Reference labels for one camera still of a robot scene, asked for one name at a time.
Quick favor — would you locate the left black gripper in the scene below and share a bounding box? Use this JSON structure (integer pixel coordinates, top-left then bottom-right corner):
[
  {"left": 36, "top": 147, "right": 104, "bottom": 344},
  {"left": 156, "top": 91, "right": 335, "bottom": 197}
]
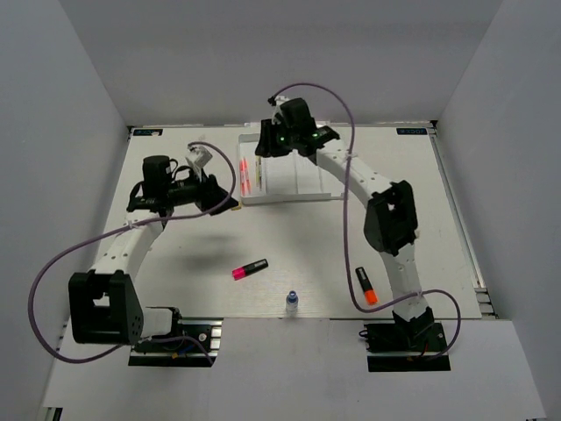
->
[{"left": 166, "top": 164, "right": 239, "bottom": 217}]

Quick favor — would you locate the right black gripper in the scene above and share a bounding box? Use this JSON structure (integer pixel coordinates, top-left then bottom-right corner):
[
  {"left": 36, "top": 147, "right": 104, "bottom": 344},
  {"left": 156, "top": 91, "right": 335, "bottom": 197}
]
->
[{"left": 256, "top": 118, "right": 300, "bottom": 158}]

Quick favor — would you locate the yellow pen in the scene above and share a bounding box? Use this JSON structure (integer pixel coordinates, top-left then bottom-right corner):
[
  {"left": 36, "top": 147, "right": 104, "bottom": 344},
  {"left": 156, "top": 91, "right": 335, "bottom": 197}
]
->
[{"left": 255, "top": 155, "right": 262, "bottom": 190}]

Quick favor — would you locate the pink pen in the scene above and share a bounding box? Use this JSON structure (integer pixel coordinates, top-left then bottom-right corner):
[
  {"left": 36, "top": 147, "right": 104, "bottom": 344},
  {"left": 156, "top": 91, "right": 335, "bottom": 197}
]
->
[{"left": 238, "top": 160, "right": 245, "bottom": 196}]

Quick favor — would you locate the orange pen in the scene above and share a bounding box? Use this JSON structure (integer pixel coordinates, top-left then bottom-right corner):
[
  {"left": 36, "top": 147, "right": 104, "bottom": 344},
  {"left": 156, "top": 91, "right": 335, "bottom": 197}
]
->
[{"left": 242, "top": 157, "right": 252, "bottom": 196}]

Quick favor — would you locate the small blue-capped bottle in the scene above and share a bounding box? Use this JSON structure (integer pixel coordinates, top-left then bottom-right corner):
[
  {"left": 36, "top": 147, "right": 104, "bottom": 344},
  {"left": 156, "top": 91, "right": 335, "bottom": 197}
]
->
[{"left": 286, "top": 290, "right": 299, "bottom": 317}]

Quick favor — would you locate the orange highlighter black cap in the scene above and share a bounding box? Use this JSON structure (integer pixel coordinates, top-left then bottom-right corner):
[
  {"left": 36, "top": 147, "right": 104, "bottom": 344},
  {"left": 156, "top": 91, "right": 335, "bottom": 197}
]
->
[{"left": 355, "top": 267, "right": 378, "bottom": 306}]

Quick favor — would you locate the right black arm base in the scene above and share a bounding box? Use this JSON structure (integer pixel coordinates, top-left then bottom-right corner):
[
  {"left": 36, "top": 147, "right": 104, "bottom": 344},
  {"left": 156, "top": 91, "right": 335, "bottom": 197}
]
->
[{"left": 359, "top": 323, "right": 451, "bottom": 373}]

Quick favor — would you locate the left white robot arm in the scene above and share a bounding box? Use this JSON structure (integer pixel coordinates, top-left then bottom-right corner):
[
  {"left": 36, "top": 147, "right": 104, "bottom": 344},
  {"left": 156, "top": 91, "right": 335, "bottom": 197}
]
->
[{"left": 68, "top": 146, "right": 238, "bottom": 350}]

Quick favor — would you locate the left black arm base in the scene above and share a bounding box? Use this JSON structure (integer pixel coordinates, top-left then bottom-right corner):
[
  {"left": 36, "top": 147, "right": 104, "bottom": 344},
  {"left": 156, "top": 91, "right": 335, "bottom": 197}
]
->
[{"left": 128, "top": 318, "right": 223, "bottom": 367}]

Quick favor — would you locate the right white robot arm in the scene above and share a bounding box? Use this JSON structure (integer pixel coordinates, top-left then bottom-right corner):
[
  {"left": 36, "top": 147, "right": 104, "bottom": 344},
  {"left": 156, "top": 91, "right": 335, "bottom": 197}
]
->
[{"left": 255, "top": 96, "right": 434, "bottom": 350}]

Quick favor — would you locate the white compartment tray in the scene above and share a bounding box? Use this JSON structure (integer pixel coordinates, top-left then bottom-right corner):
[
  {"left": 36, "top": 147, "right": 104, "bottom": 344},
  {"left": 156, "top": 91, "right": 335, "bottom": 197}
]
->
[{"left": 238, "top": 133, "right": 344, "bottom": 206}]

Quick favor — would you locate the pink highlighter black cap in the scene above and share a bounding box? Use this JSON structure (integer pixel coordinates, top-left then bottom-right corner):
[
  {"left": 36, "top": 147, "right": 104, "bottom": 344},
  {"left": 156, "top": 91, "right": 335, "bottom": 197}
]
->
[{"left": 231, "top": 259, "right": 268, "bottom": 281}]

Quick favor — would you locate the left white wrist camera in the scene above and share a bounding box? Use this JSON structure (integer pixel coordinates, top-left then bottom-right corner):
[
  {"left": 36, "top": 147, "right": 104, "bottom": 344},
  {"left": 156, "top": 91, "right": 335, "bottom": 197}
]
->
[{"left": 185, "top": 146, "right": 212, "bottom": 169}]

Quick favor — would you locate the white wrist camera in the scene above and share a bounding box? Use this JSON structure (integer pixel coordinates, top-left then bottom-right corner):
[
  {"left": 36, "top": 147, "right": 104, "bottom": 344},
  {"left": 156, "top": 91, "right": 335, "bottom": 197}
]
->
[
  {"left": 267, "top": 95, "right": 288, "bottom": 125},
  {"left": 185, "top": 146, "right": 212, "bottom": 169}
]

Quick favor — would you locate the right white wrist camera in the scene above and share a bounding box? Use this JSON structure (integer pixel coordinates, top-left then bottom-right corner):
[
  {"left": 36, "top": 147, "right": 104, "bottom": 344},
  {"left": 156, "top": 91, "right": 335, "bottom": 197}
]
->
[{"left": 267, "top": 95, "right": 288, "bottom": 125}]

